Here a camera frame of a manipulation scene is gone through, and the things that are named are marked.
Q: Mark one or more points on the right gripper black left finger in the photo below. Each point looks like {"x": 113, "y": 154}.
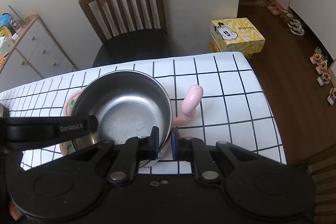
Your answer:
{"x": 130, "y": 154}

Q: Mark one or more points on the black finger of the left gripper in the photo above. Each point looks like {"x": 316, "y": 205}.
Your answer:
{"x": 25, "y": 133}

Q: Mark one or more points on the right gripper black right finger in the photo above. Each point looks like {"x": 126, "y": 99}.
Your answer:
{"x": 195, "y": 151}

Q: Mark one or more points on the white drawer cabinet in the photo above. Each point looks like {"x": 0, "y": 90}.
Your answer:
{"x": 31, "y": 54}

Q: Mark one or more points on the yellow cartoon cardboard box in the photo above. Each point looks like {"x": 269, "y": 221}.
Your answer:
{"x": 235, "y": 35}

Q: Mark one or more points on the brown wooden chair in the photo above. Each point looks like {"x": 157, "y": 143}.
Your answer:
{"x": 129, "y": 30}

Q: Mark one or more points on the white tall cupboard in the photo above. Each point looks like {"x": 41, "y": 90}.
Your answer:
{"x": 319, "y": 16}

